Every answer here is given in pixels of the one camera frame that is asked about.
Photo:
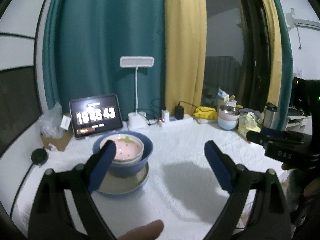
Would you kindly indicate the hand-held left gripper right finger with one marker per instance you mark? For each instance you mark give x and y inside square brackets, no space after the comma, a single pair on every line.
[220,170]

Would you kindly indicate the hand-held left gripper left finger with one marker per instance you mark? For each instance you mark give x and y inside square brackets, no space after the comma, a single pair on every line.
[101,167]

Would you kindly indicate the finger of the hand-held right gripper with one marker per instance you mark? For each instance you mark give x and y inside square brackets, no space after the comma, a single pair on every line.
[272,130]
[260,137]

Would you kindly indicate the beige plate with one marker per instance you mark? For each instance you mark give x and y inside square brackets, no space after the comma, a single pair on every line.
[117,183]

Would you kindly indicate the cream bowl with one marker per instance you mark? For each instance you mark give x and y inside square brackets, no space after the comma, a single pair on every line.
[130,162]

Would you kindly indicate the pink strawberry bowl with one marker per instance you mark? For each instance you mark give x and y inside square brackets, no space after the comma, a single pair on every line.
[130,147]

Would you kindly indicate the large blue bowl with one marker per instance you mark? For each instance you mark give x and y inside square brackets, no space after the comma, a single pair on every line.
[140,167]

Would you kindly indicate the person's right hand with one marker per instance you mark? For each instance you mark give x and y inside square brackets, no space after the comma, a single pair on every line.
[310,191]

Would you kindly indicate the person's left hand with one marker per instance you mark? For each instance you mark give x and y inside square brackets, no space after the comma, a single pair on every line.
[142,230]

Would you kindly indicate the dark thermos flask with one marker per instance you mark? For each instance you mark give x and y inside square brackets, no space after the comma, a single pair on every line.
[270,117]

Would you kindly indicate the yellow tissue box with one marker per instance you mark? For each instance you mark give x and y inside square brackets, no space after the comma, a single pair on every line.
[246,128]

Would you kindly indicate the white cabinet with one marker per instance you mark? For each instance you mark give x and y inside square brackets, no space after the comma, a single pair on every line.
[297,122]

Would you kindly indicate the light blue bowl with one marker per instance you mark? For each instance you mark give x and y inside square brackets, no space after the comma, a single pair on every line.
[227,125]

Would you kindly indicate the pale pink bowl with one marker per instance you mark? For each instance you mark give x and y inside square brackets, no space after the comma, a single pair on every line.
[228,117]

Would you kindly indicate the metal bowl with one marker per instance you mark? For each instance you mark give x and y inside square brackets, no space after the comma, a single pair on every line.
[229,109]

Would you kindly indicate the white textured tablecloth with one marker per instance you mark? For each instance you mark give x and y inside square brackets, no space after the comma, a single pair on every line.
[190,140]

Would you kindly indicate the black case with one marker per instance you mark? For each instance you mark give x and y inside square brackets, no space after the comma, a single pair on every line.
[300,97]

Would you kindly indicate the white carton with items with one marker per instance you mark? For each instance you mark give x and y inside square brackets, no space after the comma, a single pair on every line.
[226,101]

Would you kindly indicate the cardboard box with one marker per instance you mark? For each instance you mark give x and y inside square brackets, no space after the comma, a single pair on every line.
[57,142]

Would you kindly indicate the flat white packet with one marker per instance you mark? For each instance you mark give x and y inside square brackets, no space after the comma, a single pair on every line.
[207,120]

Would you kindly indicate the tablet with clock display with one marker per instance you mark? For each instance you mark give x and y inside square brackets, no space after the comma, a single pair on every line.
[96,116]

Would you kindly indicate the narrow teal curtain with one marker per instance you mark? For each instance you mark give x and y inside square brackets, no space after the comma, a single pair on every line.
[285,75]

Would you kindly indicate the small white box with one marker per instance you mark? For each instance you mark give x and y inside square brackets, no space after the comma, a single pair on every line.
[65,122]

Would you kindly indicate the yellow packet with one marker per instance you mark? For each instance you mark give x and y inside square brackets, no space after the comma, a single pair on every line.
[206,113]

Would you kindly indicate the white power strip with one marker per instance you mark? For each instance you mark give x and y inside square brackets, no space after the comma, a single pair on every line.
[186,122]

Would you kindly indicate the black round puck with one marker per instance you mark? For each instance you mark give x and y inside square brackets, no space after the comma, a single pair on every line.
[39,156]

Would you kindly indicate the clear plastic bag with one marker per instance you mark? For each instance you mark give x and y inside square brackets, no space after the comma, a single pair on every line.
[50,122]

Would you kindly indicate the black power adapter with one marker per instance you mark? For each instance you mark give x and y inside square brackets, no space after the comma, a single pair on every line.
[179,112]

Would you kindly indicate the white charger plug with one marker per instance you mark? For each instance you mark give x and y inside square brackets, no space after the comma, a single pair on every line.
[165,115]

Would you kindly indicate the narrow yellow curtain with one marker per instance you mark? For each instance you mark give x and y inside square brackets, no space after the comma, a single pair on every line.
[271,42]

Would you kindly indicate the dark glass sliding door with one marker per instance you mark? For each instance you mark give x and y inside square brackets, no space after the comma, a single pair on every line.
[225,35]

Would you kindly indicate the white desk lamp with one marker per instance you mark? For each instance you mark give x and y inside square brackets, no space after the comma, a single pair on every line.
[137,62]

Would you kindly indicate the white air conditioner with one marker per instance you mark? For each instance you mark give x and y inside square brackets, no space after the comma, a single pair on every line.
[307,21]

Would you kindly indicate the white wall socket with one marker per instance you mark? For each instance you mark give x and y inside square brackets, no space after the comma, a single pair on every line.
[298,72]

